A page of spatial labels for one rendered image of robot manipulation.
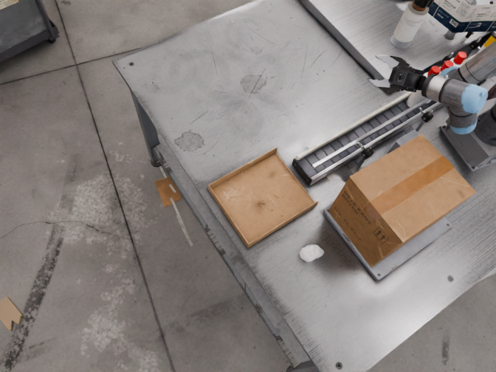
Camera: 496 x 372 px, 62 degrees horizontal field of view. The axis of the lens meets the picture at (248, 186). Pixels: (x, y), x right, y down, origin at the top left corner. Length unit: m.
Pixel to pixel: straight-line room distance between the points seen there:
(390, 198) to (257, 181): 0.50
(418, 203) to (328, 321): 0.47
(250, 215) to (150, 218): 1.02
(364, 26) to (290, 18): 0.33
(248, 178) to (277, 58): 0.60
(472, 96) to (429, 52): 0.73
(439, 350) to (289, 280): 1.23
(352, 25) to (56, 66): 1.94
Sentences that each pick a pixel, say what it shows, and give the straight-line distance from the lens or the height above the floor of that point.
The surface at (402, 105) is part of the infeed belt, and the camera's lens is 1.80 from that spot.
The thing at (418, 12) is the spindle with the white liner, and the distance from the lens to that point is 1.89.
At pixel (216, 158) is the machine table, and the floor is 0.83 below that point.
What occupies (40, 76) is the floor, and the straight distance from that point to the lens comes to 3.08.
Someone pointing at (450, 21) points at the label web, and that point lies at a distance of 2.11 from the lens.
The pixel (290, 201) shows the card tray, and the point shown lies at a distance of 1.51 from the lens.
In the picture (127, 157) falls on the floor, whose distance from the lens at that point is 2.58.
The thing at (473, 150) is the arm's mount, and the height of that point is 0.90.
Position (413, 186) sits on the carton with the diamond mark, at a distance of 1.33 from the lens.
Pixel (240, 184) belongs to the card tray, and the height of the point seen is 0.83.
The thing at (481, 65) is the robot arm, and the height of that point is 1.28.
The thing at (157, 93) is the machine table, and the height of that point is 0.83.
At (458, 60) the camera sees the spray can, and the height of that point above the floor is 1.07.
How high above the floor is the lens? 2.20
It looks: 64 degrees down
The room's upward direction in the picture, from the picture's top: 9 degrees clockwise
